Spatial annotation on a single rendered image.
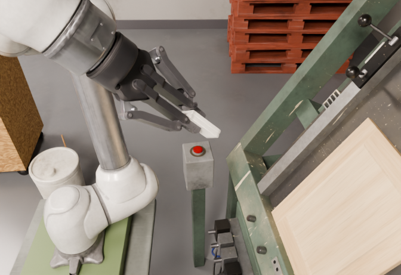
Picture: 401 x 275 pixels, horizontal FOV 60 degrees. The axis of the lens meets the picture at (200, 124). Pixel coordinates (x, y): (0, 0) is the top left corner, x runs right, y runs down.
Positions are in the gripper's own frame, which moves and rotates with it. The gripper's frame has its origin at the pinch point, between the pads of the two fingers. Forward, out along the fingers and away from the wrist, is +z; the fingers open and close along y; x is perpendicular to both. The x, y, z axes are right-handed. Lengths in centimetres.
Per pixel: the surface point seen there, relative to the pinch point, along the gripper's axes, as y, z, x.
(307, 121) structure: 42, 69, 30
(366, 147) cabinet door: 26, 60, 1
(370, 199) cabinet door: 11, 63, -1
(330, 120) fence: 35, 59, 14
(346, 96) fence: 42, 56, 9
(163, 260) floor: -27, 109, 131
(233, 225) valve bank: -2, 76, 55
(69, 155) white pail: 11, 46, 181
